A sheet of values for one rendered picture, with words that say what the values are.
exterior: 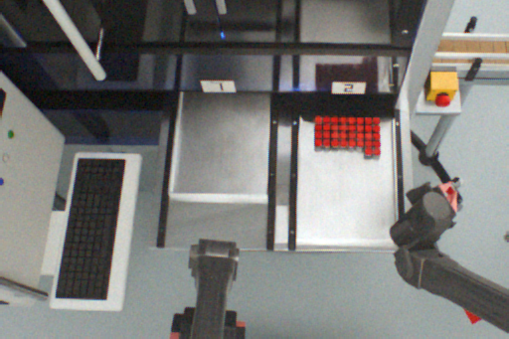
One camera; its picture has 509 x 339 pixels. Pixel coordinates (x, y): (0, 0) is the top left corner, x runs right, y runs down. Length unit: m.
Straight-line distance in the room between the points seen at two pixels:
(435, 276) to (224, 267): 0.36
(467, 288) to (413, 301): 1.44
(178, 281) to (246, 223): 0.95
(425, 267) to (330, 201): 0.56
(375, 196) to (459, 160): 1.09
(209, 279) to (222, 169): 0.67
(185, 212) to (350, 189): 0.44
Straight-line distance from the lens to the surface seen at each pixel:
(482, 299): 0.99
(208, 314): 0.93
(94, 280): 1.68
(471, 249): 2.53
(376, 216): 1.57
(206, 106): 1.70
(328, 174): 1.60
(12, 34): 1.50
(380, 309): 2.42
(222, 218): 1.58
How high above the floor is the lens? 2.39
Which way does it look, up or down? 68 degrees down
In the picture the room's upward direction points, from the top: straight up
